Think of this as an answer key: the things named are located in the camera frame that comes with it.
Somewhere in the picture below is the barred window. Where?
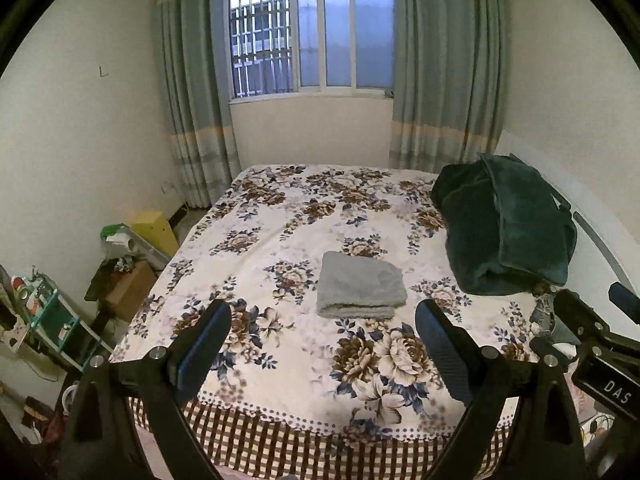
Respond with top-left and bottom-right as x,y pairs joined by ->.
225,0 -> 398,103

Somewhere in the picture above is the dark green plush blanket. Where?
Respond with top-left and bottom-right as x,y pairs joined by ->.
431,152 -> 578,296

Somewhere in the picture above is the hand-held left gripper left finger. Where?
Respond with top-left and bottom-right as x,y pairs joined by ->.
60,299 -> 233,480

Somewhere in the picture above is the cardboard box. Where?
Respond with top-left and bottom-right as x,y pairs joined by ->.
102,260 -> 158,321

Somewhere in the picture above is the black cable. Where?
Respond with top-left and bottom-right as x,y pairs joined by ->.
585,412 -> 621,448

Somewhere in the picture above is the dark cloth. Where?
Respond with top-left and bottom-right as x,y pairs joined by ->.
85,257 -> 136,303

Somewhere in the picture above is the white headboard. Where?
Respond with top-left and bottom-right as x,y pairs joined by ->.
495,130 -> 640,311

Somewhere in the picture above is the teal storage shelf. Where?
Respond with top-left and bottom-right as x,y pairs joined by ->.
0,265 -> 113,366

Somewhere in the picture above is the floral bedspread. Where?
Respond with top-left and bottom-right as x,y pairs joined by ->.
109,164 -> 581,478

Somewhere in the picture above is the pink striped bed sheet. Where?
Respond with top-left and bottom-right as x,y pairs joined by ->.
132,427 -> 241,480

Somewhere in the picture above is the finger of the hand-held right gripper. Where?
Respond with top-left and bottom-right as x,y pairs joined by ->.
552,288 -> 640,358
608,281 -> 640,325

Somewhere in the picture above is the yellow box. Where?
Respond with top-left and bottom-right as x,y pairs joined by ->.
131,210 -> 180,256

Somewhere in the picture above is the green and white bag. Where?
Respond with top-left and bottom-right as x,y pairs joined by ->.
100,223 -> 138,261

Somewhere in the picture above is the grey metal bar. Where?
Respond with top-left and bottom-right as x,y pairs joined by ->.
127,232 -> 172,270

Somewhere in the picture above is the grey towel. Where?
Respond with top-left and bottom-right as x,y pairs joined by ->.
316,251 -> 408,320

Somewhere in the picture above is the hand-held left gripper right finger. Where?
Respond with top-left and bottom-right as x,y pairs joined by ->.
415,299 -> 588,480

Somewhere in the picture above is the grey-green striped curtain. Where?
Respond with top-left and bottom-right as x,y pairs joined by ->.
157,0 -> 242,209
389,0 -> 506,173

